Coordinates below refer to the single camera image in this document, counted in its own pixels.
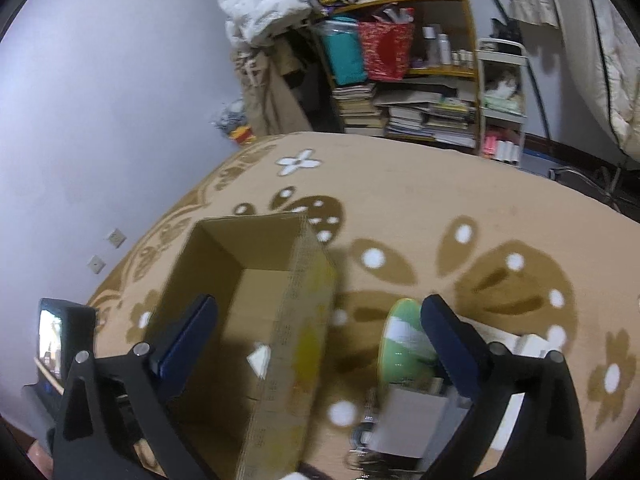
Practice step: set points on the white down jacket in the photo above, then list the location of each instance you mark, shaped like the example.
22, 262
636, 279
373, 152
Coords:
260, 0

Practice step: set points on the brown cardboard sheets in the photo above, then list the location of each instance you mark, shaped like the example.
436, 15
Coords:
272, 95

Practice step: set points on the white storage cart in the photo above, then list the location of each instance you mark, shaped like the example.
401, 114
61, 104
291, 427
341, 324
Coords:
500, 105

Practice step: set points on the white wall socket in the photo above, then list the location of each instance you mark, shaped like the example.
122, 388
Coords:
96, 264
116, 238

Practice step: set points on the black metal stand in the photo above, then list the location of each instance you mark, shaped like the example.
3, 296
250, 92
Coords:
607, 185

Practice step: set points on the wide stack of books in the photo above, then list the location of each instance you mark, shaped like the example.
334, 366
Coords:
435, 120

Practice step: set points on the row of toiletry bottles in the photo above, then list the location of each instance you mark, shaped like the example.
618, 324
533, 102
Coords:
447, 52

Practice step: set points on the green oval board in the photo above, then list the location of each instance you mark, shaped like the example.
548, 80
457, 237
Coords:
402, 345

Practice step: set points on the key bunch with carabiner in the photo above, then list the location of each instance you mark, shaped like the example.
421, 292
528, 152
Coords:
362, 430

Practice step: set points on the cardboard box with yellow print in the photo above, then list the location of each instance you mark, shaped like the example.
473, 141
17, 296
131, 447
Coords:
310, 310

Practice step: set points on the narrow stack of books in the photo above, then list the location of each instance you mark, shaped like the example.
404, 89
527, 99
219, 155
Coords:
357, 110

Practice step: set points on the red gift bag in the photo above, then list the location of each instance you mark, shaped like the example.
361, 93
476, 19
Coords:
387, 50

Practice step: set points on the white remote control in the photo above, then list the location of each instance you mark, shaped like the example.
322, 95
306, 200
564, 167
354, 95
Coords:
410, 420

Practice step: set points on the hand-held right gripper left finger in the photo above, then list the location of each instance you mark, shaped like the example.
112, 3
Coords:
186, 342

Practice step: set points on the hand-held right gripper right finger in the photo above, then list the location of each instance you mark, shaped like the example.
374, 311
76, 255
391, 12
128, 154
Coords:
452, 347

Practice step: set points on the cream quilted duvet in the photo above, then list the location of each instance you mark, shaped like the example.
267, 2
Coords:
595, 45

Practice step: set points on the beige floral printed blanket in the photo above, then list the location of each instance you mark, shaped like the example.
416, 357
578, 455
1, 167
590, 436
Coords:
425, 200

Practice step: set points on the teal storage box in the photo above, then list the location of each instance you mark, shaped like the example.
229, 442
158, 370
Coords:
342, 55

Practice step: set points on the wooden shelf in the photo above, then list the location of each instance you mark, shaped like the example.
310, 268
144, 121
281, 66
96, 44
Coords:
450, 74

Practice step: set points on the grey crumpled bag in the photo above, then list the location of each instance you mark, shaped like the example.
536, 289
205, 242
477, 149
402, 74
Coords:
230, 117

